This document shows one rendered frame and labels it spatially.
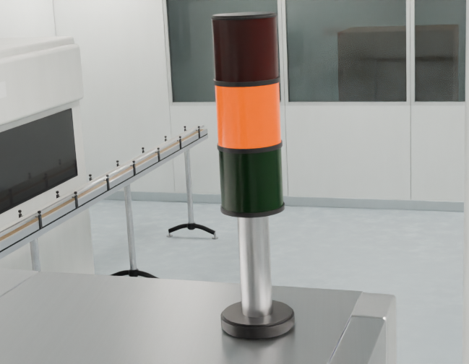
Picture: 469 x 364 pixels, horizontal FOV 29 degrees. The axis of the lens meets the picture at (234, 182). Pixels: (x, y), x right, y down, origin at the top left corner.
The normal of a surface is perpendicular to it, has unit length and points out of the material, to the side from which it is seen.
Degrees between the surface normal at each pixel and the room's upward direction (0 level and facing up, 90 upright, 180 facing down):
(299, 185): 90
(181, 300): 0
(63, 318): 0
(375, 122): 90
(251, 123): 90
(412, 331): 0
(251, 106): 90
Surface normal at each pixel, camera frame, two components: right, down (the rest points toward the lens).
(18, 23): 0.95, 0.03
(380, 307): -0.05, -0.97
